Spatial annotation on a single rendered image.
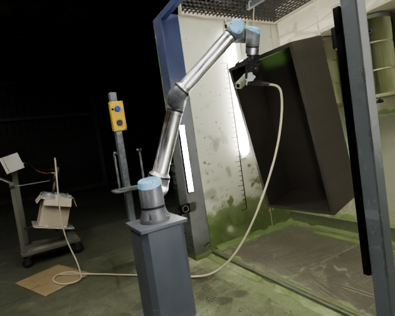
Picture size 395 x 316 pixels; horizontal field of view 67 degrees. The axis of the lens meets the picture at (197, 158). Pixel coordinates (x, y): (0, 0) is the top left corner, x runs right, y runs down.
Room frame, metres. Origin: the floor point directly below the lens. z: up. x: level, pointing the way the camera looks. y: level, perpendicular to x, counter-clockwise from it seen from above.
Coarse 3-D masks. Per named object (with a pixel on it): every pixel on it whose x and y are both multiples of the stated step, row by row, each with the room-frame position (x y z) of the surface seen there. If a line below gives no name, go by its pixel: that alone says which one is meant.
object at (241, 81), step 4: (244, 76) 2.15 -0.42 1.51; (240, 80) 2.07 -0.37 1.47; (244, 80) 2.09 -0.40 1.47; (256, 80) 2.10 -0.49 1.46; (260, 80) 2.10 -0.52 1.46; (236, 84) 2.05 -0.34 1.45; (240, 84) 2.04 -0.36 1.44; (244, 84) 2.10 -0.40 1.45; (248, 84) 2.12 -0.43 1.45; (252, 84) 2.11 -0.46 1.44; (256, 84) 2.10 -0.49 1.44; (260, 84) 2.09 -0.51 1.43; (264, 84) 2.08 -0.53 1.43; (268, 84) 2.07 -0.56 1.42
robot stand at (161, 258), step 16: (128, 224) 1.86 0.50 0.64; (160, 224) 1.74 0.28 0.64; (176, 224) 1.77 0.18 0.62; (144, 240) 1.70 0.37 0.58; (160, 240) 1.72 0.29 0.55; (176, 240) 1.77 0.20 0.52; (144, 256) 1.70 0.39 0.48; (160, 256) 1.71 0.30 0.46; (176, 256) 1.76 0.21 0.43; (144, 272) 1.73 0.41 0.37; (160, 272) 1.71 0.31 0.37; (176, 272) 1.76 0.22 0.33; (144, 288) 1.78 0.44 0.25; (160, 288) 1.70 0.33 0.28; (176, 288) 1.75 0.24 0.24; (144, 304) 1.83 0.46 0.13; (160, 304) 1.69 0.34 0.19; (176, 304) 1.74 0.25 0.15; (192, 304) 1.80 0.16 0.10
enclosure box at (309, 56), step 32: (288, 64) 2.34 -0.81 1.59; (320, 64) 2.05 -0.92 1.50; (256, 96) 2.53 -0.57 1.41; (288, 96) 2.43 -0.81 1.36; (320, 96) 2.02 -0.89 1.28; (256, 128) 2.50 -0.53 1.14; (288, 128) 2.52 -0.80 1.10; (320, 128) 2.00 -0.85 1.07; (256, 160) 2.44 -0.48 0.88; (288, 160) 2.63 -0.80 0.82; (320, 160) 1.98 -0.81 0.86; (288, 192) 2.67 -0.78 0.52; (320, 192) 2.46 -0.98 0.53; (352, 192) 2.18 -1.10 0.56
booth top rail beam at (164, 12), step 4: (172, 0) 2.48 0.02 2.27; (176, 0) 2.42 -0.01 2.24; (180, 0) 2.41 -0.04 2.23; (168, 4) 2.55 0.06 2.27; (172, 4) 2.49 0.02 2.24; (176, 4) 2.48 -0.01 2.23; (164, 8) 2.62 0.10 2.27; (168, 8) 2.56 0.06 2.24; (172, 8) 2.53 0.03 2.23; (160, 12) 2.70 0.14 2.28; (164, 12) 2.63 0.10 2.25; (168, 12) 2.59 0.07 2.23; (164, 16) 2.67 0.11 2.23; (168, 16) 2.68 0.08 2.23
